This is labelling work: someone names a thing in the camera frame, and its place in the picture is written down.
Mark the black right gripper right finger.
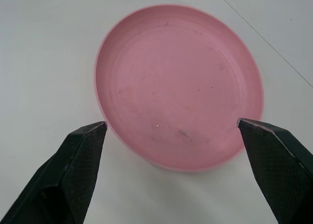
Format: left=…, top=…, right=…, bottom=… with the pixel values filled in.
left=236, top=118, right=313, bottom=224

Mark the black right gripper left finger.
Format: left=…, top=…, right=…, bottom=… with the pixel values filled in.
left=0, top=121, right=108, bottom=224

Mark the pink round plate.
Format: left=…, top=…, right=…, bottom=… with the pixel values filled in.
left=93, top=3, right=264, bottom=173

